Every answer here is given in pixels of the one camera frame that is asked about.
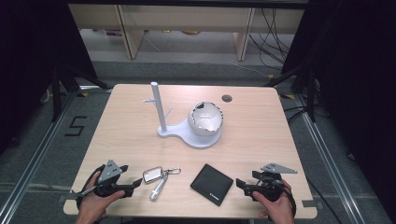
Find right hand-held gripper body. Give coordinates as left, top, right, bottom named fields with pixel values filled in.
left=245, top=162, right=298, bottom=203

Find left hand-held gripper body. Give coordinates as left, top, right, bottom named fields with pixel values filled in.
left=92, top=159, right=134, bottom=199

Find person's right hand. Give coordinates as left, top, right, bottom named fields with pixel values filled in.
left=252, top=179, right=295, bottom=224

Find person's left hand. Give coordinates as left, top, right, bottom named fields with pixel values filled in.
left=76, top=173, right=126, bottom=224

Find small silver flashlight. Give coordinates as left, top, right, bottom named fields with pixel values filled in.
left=148, top=173, right=169, bottom=203

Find black square wallet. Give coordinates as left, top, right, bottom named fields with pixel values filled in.
left=190, top=163, right=234, bottom=207

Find white peg stand with base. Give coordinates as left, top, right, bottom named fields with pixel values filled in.
left=143, top=81, right=223, bottom=149

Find white eggshell-shaped bowl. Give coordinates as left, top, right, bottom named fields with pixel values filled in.
left=187, top=101, right=225, bottom=138

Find black metal stand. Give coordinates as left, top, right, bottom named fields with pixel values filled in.
left=50, top=62, right=111, bottom=123
left=264, top=64, right=318, bottom=123

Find black curtain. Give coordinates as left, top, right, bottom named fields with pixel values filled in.
left=0, top=0, right=98, bottom=155
left=281, top=0, right=396, bottom=217

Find silver key fob with ring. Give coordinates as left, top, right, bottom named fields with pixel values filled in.
left=142, top=166, right=182, bottom=185

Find black wrist strap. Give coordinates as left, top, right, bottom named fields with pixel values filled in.
left=280, top=181, right=297, bottom=217
left=76, top=163, right=106, bottom=210

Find aluminium floor rail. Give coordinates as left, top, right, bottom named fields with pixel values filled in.
left=294, top=93, right=390, bottom=224
left=0, top=90, right=79, bottom=224

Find black floor cables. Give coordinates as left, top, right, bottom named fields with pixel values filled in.
left=281, top=105, right=309, bottom=125

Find white floor cable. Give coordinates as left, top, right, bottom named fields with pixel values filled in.
left=229, top=61, right=273, bottom=79

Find black cable bundle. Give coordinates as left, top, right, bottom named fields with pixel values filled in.
left=247, top=8, right=292, bottom=71

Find pale wooden desk frame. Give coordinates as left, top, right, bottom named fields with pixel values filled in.
left=67, top=3, right=306, bottom=63

